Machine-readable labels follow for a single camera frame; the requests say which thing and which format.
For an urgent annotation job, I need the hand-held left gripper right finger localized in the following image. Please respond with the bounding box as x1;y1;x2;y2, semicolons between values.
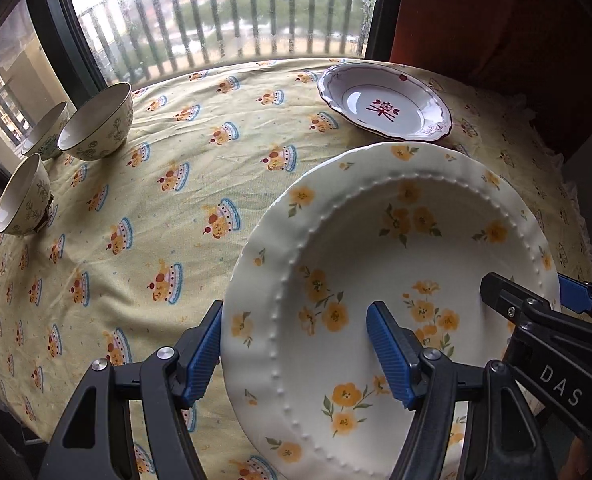
366;301;559;480

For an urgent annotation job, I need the cream floral bowl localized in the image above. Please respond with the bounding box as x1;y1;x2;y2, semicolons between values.
0;152;52;237
21;101;72;161
57;82;135;162

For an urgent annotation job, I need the yellow floral cream plate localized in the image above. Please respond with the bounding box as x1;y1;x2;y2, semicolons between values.
221;142;561;480

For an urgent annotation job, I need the yellow cake-print tablecloth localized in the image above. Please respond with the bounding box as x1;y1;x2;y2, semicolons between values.
0;57;592;480

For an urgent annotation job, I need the dark window frame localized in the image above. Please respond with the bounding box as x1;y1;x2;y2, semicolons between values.
0;0;407;196

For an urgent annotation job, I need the apartment building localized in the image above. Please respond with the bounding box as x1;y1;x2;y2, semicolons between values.
0;67;29;148

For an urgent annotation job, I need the balcony railing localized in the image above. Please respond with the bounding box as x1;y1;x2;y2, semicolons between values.
78;0;377;81

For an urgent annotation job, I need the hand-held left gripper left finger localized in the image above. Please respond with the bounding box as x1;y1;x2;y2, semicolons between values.
36;301;224;480

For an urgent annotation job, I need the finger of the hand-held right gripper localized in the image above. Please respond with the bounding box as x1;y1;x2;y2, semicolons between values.
558;275;592;318
480;272;559;331

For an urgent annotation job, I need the white plate with red pattern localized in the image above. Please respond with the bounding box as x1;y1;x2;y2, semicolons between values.
317;62;454;142

